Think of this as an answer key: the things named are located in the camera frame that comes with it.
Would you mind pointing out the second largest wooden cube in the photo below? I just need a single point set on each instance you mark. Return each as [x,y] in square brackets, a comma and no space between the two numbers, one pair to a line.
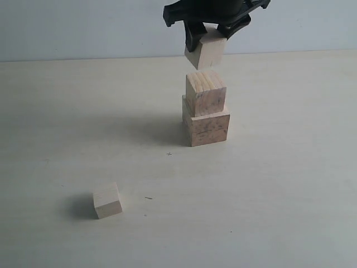
[205,92]

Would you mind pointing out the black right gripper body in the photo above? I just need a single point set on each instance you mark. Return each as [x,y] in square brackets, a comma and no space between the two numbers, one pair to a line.
[229,16]

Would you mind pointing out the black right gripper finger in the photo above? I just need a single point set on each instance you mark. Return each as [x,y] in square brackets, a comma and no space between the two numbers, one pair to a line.
[194,31]

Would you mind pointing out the smallest wooden cube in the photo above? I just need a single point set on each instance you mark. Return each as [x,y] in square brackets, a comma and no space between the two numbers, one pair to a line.
[106,200]

